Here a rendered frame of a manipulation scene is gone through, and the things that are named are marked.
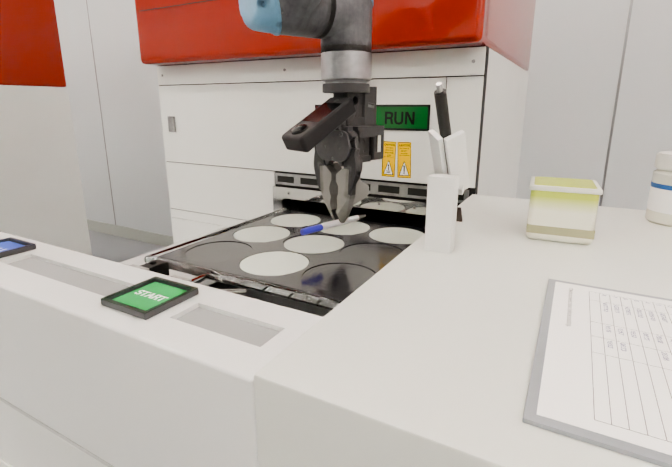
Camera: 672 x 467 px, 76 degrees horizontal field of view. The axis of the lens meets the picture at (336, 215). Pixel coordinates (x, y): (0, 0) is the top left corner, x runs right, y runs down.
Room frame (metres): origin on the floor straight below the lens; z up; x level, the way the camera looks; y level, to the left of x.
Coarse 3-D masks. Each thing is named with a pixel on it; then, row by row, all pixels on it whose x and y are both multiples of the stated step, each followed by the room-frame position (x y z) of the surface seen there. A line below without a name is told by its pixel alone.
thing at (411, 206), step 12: (276, 192) 0.98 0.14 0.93; (288, 192) 0.96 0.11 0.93; (300, 192) 0.94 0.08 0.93; (312, 192) 0.93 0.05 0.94; (276, 204) 0.98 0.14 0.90; (360, 204) 0.87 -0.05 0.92; (372, 204) 0.86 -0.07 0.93; (384, 204) 0.85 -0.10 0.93; (396, 204) 0.84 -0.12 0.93; (408, 204) 0.82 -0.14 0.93; (420, 204) 0.81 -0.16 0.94
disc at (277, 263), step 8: (256, 256) 0.62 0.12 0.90; (264, 256) 0.62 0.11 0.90; (272, 256) 0.62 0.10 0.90; (280, 256) 0.62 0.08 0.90; (288, 256) 0.62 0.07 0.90; (296, 256) 0.62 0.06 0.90; (304, 256) 0.62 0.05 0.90; (240, 264) 0.59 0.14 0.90; (248, 264) 0.59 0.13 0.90; (256, 264) 0.59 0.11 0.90; (264, 264) 0.59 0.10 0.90; (272, 264) 0.59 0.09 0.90; (280, 264) 0.59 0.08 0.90; (288, 264) 0.59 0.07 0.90; (296, 264) 0.59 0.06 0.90; (304, 264) 0.59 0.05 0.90; (248, 272) 0.56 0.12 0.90; (256, 272) 0.56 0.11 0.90; (264, 272) 0.56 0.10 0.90; (272, 272) 0.56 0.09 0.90; (280, 272) 0.56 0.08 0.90; (288, 272) 0.56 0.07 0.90
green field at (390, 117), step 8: (376, 112) 0.87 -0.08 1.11; (384, 112) 0.86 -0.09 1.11; (392, 112) 0.85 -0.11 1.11; (400, 112) 0.84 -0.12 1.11; (408, 112) 0.84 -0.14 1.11; (416, 112) 0.83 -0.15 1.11; (424, 112) 0.82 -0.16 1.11; (376, 120) 0.87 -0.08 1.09; (384, 120) 0.86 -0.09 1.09; (392, 120) 0.85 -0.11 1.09; (400, 120) 0.84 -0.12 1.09; (408, 120) 0.84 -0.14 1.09; (416, 120) 0.83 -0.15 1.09; (424, 120) 0.82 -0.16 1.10; (416, 128) 0.83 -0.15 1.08; (424, 128) 0.82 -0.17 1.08
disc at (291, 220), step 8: (280, 216) 0.87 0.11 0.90; (288, 216) 0.87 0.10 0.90; (296, 216) 0.87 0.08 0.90; (304, 216) 0.87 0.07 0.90; (312, 216) 0.87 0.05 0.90; (280, 224) 0.80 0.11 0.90; (288, 224) 0.80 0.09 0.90; (296, 224) 0.80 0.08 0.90; (304, 224) 0.80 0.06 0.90; (312, 224) 0.80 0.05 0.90
